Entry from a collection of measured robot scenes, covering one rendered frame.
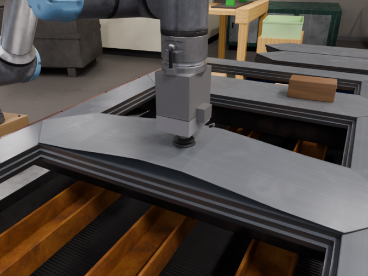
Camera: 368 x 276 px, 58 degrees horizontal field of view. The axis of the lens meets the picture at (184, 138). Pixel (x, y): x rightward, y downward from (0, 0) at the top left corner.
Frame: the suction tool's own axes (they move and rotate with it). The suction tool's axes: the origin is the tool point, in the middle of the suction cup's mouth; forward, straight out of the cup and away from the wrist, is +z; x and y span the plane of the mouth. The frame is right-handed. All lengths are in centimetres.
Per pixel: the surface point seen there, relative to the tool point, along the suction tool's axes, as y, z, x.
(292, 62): 82, 1, -3
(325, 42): 507, 64, 28
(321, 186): 0.7, 0.9, -24.3
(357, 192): 2.1, 1.2, -29.3
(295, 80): 42.7, -3.4, -11.1
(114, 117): 7.2, 0.9, 22.1
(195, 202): -9.6, 3.2, -7.2
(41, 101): 164, 87, 251
